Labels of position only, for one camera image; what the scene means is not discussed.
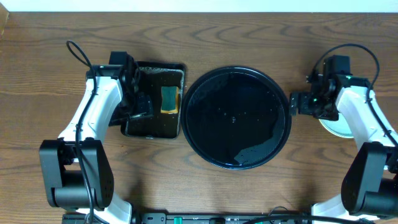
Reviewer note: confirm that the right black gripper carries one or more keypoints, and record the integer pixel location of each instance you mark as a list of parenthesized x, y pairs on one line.
[(304, 108)]

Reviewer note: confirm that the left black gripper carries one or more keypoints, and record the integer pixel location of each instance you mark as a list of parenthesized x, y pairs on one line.
[(142, 104)]

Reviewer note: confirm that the light blue plate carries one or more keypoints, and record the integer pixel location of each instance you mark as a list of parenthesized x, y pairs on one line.
[(338, 128)]

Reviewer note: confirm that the green and yellow sponge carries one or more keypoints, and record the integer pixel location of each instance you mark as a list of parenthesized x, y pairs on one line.
[(170, 97)]

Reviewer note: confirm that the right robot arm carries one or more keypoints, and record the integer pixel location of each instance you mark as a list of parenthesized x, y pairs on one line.
[(365, 193)]

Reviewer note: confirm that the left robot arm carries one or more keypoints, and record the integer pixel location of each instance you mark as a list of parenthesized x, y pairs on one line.
[(77, 174)]

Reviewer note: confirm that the black rectangular water tray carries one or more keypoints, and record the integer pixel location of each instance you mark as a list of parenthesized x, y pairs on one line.
[(154, 75)]

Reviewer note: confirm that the black round tray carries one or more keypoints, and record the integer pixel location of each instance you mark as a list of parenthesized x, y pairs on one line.
[(236, 117)]

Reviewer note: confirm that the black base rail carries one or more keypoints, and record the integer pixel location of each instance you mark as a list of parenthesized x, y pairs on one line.
[(162, 218)]

